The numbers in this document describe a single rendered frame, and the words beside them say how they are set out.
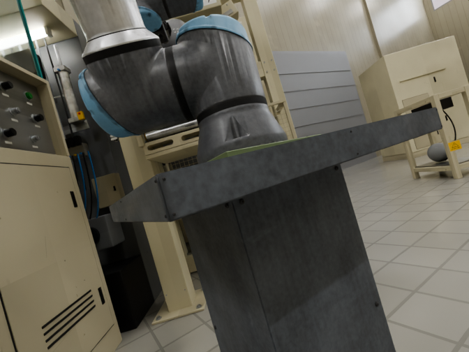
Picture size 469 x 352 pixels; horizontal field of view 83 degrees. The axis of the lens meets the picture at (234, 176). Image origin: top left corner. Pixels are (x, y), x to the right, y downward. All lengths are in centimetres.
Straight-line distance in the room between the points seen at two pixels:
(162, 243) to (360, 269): 108
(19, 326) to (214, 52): 92
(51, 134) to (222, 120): 112
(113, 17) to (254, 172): 40
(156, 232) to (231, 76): 108
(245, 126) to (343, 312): 36
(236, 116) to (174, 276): 114
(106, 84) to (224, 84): 21
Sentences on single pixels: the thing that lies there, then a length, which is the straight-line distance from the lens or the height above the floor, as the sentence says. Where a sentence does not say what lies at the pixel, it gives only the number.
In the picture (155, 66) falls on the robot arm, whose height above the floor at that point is 82.
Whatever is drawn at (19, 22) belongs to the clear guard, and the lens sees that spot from 171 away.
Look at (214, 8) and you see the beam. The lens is 196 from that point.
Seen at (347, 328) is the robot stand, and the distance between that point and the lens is 55.
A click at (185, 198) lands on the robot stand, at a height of 57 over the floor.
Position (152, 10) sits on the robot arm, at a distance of 98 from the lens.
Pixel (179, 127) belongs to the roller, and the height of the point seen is 90.
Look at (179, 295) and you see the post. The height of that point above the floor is 8.
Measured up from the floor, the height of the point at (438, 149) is 28.
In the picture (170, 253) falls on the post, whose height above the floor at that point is 30.
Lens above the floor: 58
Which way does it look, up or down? 1 degrees up
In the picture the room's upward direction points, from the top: 16 degrees counter-clockwise
